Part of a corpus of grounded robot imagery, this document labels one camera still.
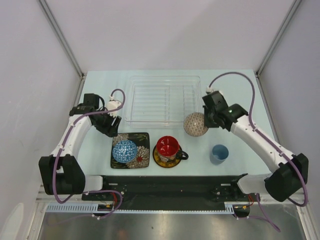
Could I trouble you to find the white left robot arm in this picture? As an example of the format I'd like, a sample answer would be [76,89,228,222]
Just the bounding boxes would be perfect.
[38,111,122,202]

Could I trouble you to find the light blue cup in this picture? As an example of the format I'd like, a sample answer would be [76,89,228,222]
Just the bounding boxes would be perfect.
[210,144,229,165]

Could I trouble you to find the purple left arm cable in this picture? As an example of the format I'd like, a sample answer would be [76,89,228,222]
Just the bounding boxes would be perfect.
[53,88,126,221]

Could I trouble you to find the aluminium frame rail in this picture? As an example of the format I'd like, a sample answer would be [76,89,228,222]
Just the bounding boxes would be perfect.
[35,182,311,205]

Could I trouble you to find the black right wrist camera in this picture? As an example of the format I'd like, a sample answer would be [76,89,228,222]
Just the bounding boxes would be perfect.
[202,91,229,114]

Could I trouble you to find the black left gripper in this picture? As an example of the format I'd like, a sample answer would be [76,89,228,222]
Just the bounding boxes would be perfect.
[93,107,122,138]

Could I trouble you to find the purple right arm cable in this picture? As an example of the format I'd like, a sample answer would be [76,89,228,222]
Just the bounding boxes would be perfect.
[206,71,310,231]

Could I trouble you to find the black gold saucer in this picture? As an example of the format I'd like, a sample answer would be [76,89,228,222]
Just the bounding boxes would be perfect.
[152,147,182,169]

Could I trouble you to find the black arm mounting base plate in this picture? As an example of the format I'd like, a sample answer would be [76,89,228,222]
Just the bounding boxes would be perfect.
[102,174,256,202]

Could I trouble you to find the brown patterned small bowl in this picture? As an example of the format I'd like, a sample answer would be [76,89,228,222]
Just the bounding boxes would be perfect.
[183,112,209,137]

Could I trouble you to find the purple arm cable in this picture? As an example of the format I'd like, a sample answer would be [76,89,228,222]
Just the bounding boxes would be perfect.
[53,88,126,221]
[206,71,310,231]

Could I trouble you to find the red black mug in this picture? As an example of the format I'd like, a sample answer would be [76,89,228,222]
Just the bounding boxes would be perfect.
[155,135,189,163]

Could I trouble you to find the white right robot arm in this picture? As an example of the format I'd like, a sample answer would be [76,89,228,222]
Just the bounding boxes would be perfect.
[203,104,309,206]

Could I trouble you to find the blue patterned bowl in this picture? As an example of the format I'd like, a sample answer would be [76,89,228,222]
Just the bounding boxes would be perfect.
[112,140,138,164]

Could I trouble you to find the clear wire dish rack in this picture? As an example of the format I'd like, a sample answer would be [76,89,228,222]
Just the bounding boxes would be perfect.
[124,75,202,128]

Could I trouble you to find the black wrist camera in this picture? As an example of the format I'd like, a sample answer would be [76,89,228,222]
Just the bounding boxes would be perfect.
[83,93,105,110]
[202,91,229,114]

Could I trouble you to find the white slotted cable duct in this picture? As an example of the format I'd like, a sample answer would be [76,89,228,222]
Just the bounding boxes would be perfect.
[46,202,235,215]

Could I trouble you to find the black floral square plate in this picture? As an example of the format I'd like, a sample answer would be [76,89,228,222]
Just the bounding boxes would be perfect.
[110,132,150,169]

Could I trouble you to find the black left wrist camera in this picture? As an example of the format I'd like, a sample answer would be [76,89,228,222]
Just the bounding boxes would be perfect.
[83,93,105,110]

